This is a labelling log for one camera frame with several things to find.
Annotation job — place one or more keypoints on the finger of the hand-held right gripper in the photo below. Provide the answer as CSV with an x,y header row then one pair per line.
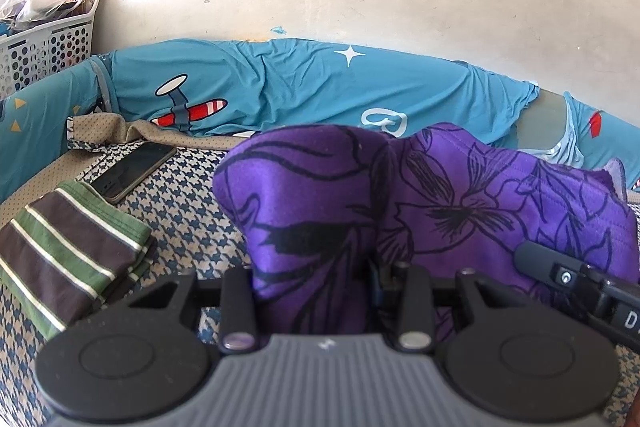
x,y
575,276

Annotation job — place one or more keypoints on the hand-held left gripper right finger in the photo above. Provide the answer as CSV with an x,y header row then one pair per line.
x,y
416,294

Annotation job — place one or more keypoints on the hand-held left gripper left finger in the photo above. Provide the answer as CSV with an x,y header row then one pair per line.
x,y
239,294

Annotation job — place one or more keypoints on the purple floral shirt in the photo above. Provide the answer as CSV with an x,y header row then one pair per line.
x,y
425,207

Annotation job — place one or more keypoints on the pale blue cloth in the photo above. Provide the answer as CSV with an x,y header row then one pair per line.
x,y
567,142

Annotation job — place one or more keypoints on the black smartphone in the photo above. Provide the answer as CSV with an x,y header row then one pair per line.
x,y
132,169

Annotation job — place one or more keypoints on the green striped garment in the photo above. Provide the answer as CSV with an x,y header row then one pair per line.
x,y
65,252

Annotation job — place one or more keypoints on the blue cartoon print cover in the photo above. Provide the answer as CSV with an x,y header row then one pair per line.
x,y
300,82

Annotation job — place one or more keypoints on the white perforated basket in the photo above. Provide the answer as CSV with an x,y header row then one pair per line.
x,y
45,52

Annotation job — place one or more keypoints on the clear plastic bag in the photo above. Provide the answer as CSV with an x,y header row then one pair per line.
x,y
35,2

